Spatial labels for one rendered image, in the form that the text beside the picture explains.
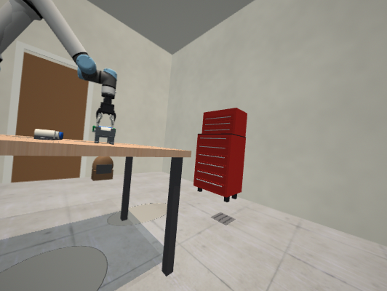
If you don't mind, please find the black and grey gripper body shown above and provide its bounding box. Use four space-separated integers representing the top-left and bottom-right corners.
100 93 115 115

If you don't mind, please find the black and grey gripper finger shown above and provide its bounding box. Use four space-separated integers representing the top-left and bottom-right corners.
96 108 103 127
110 111 116 128

